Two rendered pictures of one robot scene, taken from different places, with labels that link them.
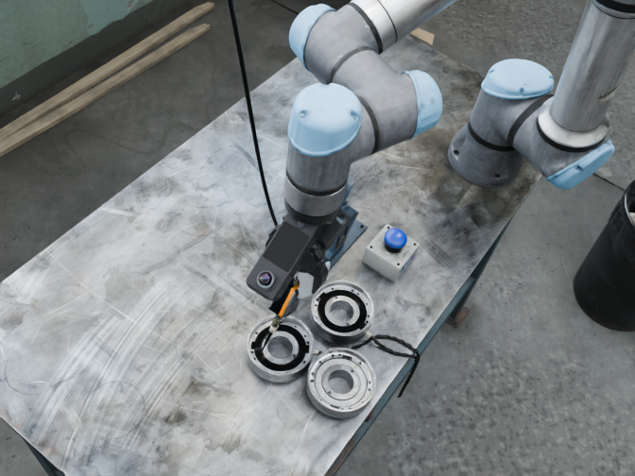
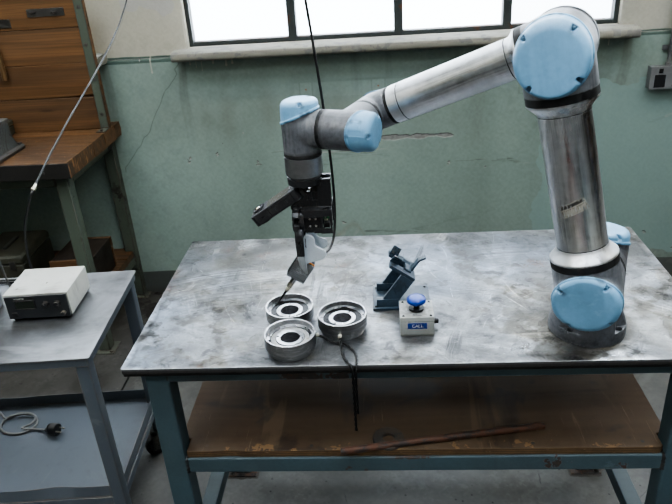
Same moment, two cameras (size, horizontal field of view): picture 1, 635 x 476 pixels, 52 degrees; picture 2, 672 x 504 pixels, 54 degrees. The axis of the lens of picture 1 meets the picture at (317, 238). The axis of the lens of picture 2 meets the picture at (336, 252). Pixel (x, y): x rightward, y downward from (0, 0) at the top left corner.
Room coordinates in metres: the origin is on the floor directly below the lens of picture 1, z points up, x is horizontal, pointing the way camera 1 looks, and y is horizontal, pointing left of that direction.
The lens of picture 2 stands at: (0.09, -1.17, 1.58)
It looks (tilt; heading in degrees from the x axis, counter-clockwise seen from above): 26 degrees down; 67
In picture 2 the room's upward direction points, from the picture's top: 4 degrees counter-clockwise
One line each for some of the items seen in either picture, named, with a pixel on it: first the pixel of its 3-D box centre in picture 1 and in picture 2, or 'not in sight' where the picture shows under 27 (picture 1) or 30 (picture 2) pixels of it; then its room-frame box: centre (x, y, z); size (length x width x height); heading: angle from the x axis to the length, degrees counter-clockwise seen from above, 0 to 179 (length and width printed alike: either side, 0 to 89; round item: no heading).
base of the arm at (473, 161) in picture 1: (490, 143); (588, 306); (1.00, -0.31, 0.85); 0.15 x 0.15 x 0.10
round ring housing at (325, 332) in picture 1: (341, 313); (342, 321); (0.56, -0.06, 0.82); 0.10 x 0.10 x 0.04
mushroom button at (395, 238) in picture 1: (393, 244); (416, 306); (0.70, -0.13, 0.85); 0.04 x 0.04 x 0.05
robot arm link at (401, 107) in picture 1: (383, 103); (352, 128); (0.62, -0.05, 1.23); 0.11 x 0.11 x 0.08; 42
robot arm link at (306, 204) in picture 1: (313, 183); (304, 165); (0.54, 0.02, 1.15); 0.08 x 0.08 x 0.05
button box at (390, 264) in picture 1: (392, 250); (419, 317); (0.71, -0.14, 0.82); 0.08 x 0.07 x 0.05; 152
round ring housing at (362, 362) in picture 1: (340, 383); (290, 340); (0.44, -0.07, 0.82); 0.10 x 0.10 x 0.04
